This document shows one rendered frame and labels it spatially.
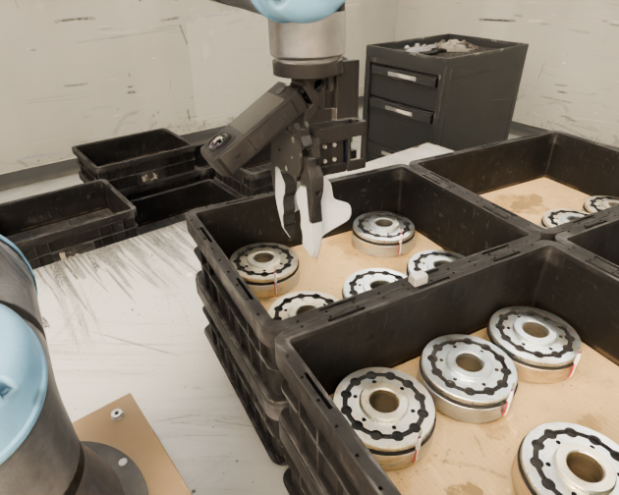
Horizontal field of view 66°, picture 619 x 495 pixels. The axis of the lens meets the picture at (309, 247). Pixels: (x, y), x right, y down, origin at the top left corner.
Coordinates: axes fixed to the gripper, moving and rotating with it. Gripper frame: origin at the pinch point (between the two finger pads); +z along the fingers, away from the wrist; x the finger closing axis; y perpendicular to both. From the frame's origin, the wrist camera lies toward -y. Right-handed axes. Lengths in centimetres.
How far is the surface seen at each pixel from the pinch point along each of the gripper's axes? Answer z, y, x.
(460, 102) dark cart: 21, 133, 108
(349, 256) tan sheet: 12.1, 14.3, 10.4
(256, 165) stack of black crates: 41, 48, 135
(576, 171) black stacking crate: 9, 69, 11
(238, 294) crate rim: 2.7, -9.0, -3.4
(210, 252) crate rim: 2.2, -9.0, 5.9
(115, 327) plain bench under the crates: 24.1, -21.6, 27.9
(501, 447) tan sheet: 13.6, 8.7, -26.2
